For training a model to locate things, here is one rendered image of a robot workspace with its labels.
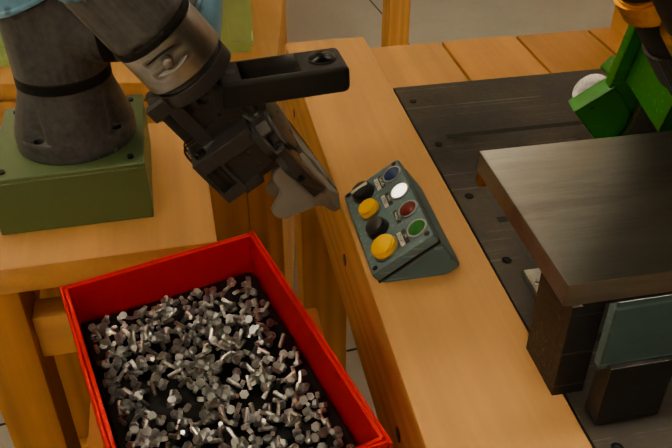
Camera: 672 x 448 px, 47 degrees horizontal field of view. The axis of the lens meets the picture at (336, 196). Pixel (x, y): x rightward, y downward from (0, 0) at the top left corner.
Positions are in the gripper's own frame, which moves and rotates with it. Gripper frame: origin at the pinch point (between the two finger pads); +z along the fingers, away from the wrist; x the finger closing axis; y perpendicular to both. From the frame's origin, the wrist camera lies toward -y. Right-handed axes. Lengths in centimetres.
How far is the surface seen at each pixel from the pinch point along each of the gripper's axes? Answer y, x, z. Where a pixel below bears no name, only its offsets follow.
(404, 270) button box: -0.8, 2.6, 11.2
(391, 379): 5.2, 12.7, 12.9
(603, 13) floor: -100, -264, 191
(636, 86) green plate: -29.2, 4.8, 5.4
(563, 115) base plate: -26.8, -27.2, 30.6
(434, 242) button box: -5.1, 2.6, 10.1
